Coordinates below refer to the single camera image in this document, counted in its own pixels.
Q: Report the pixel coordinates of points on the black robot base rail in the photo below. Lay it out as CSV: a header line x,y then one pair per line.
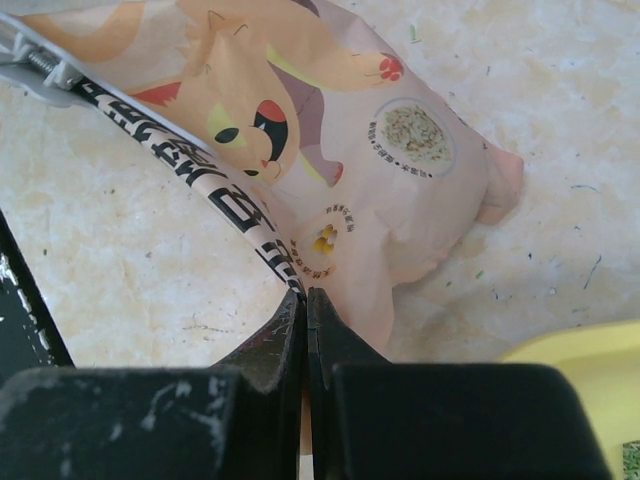
x,y
29,335

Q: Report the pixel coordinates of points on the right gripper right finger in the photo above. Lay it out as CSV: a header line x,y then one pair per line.
x,y
375,419

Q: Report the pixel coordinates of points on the pink cat litter bag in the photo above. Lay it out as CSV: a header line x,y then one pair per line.
x,y
342,165

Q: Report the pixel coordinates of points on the yellow litter box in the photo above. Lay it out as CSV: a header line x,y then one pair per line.
x,y
602,364

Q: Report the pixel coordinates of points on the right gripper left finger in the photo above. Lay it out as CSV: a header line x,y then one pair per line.
x,y
237,419

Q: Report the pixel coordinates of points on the green cat litter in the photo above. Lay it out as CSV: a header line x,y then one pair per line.
x,y
631,460

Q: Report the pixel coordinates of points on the black bag sealing clip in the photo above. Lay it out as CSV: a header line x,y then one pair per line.
x,y
53,76

